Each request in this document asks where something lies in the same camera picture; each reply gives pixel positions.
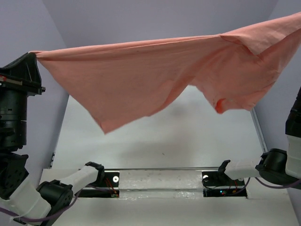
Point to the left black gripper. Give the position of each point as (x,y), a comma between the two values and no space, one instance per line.
(25,68)

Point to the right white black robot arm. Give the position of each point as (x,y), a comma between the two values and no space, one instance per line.
(277,169)

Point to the pink t shirt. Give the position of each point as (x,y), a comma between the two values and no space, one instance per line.
(120,83)

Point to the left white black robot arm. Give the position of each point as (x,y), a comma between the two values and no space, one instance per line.
(26,204)

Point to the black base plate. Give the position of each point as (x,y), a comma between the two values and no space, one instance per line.
(217,184)
(107,188)

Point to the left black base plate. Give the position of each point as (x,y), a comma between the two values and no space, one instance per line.
(107,188)

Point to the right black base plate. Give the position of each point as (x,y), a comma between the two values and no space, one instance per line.
(217,184)

